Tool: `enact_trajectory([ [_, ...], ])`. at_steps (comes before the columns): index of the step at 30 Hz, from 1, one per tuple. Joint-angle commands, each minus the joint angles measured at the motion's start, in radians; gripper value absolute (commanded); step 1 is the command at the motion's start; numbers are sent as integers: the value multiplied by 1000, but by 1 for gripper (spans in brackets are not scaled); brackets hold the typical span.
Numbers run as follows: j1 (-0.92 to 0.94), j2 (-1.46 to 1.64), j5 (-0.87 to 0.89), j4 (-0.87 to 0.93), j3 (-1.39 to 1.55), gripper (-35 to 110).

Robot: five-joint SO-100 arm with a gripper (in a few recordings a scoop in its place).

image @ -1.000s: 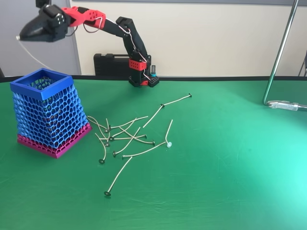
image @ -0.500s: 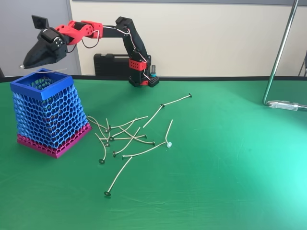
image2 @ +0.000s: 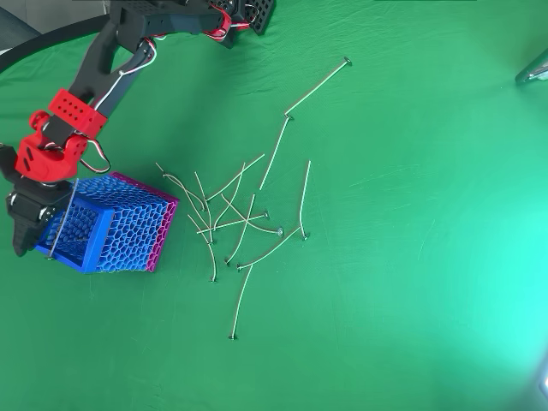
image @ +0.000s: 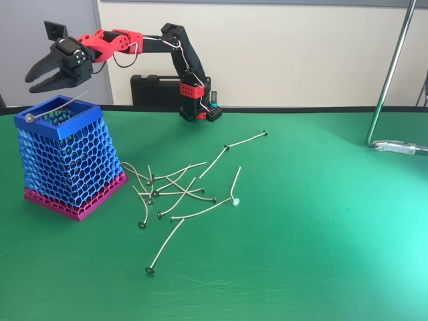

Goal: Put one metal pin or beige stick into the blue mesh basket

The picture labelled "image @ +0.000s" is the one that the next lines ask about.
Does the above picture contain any white red servo cable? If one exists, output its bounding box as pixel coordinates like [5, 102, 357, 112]
[130, 35, 207, 111]

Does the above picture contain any blue and magenta mesh basket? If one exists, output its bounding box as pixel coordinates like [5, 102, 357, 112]
[13, 95, 130, 222]

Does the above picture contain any long metal stick upper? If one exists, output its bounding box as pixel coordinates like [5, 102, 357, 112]
[227, 129, 269, 148]

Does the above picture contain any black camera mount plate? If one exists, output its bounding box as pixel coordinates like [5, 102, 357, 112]
[43, 20, 70, 43]

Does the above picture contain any candle wick with metal base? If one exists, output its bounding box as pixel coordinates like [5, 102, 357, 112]
[156, 177, 197, 220]
[169, 197, 232, 223]
[152, 163, 192, 197]
[150, 162, 208, 183]
[146, 165, 154, 205]
[132, 185, 148, 230]
[144, 217, 186, 275]
[121, 160, 153, 187]
[166, 177, 217, 203]
[25, 89, 90, 123]
[229, 166, 242, 207]
[199, 144, 230, 179]
[137, 187, 205, 197]

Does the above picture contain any green table cloth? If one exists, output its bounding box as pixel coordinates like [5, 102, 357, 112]
[0, 106, 428, 321]

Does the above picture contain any black plastic tool case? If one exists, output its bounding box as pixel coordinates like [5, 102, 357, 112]
[130, 74, 183, 107]

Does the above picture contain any chrome tube frame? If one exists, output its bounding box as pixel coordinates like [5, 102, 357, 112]
[366, 0, 428, 155]

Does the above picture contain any dark chair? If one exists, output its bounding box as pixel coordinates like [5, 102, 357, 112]
[416, 69, 428, 108]

